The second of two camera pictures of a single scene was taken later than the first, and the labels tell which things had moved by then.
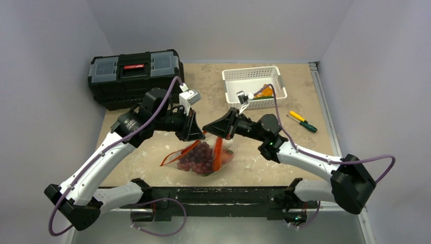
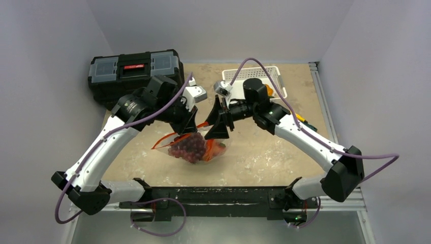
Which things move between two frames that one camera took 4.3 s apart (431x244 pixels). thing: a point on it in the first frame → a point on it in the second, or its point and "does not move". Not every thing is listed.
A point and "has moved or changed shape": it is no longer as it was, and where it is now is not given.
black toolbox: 120,81 does not move
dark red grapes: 198,158 has moved or changed shape
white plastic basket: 250,80 does not move
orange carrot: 217,159 → 212,149
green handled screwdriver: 304,125 does not move
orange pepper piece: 268,92 does not move
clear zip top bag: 208,156 has moved or changed shape
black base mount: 221,202 does not move
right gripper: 234,123 → 227,117
